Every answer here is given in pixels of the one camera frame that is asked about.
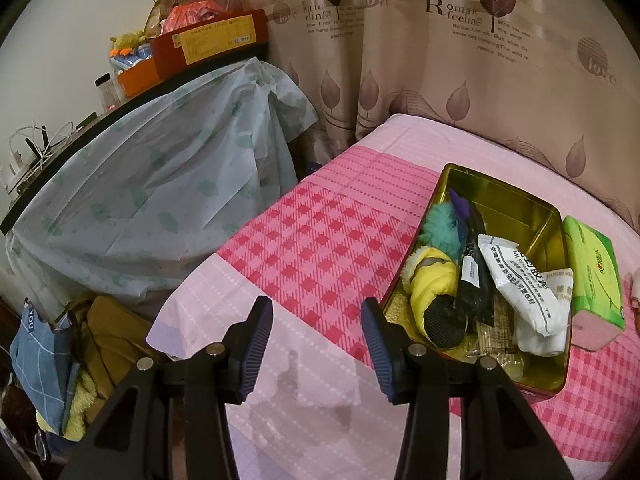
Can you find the mustard cloth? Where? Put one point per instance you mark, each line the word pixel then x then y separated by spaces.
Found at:
pixel 115 340

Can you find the white printed packet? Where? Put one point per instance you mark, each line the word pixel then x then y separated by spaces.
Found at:
pixel 520 285

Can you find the yellow towel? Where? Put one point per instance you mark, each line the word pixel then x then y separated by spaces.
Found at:
pixel 80 405

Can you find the pink checked bed blanket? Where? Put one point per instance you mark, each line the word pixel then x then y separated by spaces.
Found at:
pixel 310 260

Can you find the clear jar with black lid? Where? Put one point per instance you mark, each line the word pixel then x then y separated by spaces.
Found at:
pixel 107 92

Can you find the small yellow plush figure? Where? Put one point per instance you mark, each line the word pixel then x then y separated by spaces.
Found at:
pixel 127 40

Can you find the blue checked cloth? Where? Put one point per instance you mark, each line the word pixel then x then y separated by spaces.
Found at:
pixel 42 360

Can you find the gold tin box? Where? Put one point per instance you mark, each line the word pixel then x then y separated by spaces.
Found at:
pixel 505 200

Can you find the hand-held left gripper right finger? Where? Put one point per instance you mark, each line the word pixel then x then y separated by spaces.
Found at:
pixel 375 350

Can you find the red plastic bag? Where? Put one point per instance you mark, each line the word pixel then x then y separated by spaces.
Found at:
pixel 192 15

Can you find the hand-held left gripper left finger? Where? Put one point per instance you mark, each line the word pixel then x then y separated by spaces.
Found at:
pixel 255 345

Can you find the pale blue plastic cover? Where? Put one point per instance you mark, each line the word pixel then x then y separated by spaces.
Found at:
pixel 150 185

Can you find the yellow plush toy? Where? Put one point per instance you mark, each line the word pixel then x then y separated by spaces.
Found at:
pixel 435 280

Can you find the green tissue pack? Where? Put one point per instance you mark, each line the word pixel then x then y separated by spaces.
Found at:
pixel 595 270

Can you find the beige leaf print curtain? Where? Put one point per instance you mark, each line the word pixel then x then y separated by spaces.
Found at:
pixel 425 60

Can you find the orange box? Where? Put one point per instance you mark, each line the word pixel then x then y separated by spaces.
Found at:
pixel 140 77

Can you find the teal fluffy toy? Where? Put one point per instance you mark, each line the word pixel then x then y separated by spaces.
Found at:
pixel 440 225

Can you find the black packet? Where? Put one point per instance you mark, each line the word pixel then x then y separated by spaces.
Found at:
pixel 475 290

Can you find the red cardboard box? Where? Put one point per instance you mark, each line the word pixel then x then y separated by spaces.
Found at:
pixel 210 42

